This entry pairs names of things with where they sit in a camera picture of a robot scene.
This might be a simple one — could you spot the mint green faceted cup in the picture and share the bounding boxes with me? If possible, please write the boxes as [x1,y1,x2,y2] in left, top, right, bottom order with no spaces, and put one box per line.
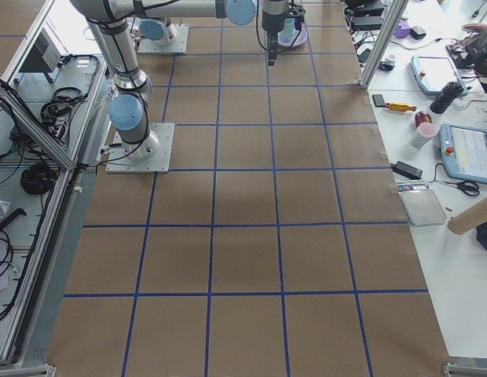
[280,18,295,42]

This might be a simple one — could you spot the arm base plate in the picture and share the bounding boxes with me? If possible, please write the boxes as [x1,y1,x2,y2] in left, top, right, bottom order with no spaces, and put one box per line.
[137,20,189,55]
[105,123,175,174]

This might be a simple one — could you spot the far blue teach pendant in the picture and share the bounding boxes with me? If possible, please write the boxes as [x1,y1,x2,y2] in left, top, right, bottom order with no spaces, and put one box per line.
[410,56,468,97]

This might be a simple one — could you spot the black water bottle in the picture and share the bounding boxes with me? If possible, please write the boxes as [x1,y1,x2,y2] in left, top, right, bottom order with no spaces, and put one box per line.
[430,82,463,114]

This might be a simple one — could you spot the lavender round plate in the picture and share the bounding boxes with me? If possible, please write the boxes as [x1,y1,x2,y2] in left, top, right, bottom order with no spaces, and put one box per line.
[278,24,308,49]

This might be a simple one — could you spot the purple plastic box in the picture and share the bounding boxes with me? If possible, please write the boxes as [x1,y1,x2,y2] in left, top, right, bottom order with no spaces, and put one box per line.
[394,21,411,39]

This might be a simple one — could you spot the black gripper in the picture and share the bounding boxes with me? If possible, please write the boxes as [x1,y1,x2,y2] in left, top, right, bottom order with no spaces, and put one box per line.
[261,0,306,66]

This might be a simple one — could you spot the black power adapter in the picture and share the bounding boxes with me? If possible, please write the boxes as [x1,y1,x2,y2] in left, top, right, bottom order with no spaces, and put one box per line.
[390,161,423,180]

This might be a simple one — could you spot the aluminium frame post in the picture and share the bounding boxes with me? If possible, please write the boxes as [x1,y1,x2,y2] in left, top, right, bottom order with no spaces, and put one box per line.
[359,0,408,90]

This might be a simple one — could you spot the coiled black cable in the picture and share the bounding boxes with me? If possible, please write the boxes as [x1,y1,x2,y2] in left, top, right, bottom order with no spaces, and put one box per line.
[20,160,58,196]

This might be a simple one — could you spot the metal tray tin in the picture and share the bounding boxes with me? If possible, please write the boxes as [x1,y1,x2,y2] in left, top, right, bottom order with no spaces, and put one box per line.
[396,180,446,227]

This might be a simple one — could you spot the red apple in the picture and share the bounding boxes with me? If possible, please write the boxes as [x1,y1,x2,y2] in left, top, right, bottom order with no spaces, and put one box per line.
[414,112,432,127]

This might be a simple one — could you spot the cardboard tube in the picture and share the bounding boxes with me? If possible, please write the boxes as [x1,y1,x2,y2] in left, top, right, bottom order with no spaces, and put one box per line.
[447,197,487,235]

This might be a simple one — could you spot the grey control box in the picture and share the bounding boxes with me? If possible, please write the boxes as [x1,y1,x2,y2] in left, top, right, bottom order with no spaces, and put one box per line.
[19,28,62,83]

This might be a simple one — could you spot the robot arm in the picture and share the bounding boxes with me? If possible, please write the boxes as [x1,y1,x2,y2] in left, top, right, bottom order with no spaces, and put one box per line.
[72,1,306,173]
[139,17,178,46]

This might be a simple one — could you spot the blue teach pendant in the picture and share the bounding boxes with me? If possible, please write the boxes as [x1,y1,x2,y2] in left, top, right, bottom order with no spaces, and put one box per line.
[410,56,468,97]
[438,123,487,184]

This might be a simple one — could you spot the black phone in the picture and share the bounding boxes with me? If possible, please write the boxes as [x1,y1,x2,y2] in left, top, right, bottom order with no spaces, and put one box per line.
[372,93,386,108]

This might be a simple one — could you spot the near blue teach pendant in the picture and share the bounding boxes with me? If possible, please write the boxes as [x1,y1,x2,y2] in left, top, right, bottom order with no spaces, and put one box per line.
[438,123,487,184]

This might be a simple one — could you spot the black handled scissors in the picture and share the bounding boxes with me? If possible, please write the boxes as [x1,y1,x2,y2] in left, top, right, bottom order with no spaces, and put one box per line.
[443,180,480,197]

